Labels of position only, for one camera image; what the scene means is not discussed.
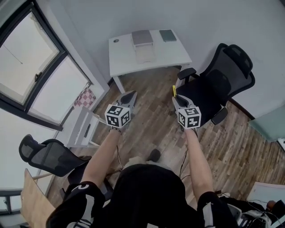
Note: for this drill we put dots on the white desk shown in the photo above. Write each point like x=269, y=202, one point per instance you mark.
x=124, y=60

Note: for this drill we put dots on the frosted glass table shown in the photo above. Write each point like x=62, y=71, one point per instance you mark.
x=269, y=127

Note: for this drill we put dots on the black mesh office chair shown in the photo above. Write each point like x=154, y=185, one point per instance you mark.
x=51, y=158
x=213, y=89

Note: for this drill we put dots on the beige box with grey lid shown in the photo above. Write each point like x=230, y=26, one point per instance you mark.
x=143, y=46

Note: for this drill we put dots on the black window frame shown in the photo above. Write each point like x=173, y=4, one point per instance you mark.
x=33, y=73

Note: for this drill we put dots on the person's left forearm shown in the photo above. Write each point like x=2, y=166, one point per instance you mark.
x=100, y=160

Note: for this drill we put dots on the dark green notebook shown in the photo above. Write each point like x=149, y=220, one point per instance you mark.
x=167, y=35

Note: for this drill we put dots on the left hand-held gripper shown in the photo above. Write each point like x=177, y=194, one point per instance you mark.
x=117, y=115

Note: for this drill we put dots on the red checkered cloth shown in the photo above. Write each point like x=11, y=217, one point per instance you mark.
x=85, y=99

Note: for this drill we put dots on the person's black shirt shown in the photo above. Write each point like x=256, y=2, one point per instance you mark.
x=144, y=200

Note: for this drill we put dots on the person's right forearm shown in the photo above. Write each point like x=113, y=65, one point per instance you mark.
x=197, y=162

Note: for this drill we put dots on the yellow utility knife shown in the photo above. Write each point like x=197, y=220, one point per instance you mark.
x=174, y=90

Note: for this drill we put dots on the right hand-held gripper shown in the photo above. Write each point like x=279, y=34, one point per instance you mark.
x=189, y=116

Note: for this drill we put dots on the person's black shoe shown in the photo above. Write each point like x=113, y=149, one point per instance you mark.
x=154, y=155

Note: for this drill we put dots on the light wooden desk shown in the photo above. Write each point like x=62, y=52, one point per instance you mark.
x=33, y=204

